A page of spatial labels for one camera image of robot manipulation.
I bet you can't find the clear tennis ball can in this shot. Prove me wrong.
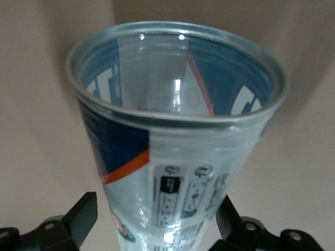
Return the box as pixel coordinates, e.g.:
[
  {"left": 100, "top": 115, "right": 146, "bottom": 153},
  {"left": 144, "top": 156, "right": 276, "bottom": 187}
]
[{"left": 65, "top": 20, "right": 291, "bottom": 251}]

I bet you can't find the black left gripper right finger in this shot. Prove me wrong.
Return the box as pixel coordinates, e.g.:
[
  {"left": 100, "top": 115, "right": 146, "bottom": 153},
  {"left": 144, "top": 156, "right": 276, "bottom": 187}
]
[{"left": 209, "top": 196, "right": 321, "bottom": 251}]

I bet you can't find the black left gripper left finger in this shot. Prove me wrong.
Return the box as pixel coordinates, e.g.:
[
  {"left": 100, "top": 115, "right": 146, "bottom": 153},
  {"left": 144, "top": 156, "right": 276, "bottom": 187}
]
[{"left": 0, "top": 192, "right": 99, "bottom": 251}]

